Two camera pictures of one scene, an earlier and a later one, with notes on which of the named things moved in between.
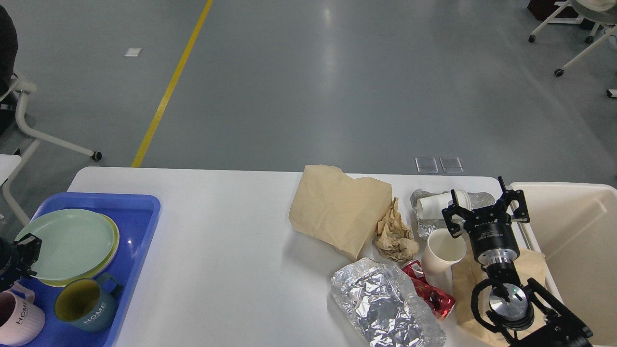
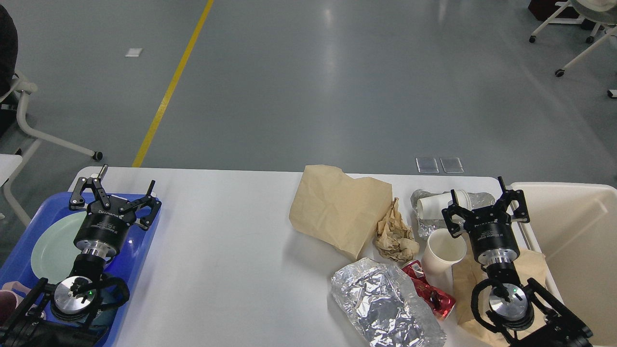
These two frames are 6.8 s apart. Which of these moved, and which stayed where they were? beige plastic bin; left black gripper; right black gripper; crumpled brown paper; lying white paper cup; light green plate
Moved: left black gripper; light green plate
Stayed: beige plastic bin; lying white paper cup; crumpled brown paper; right black gripper
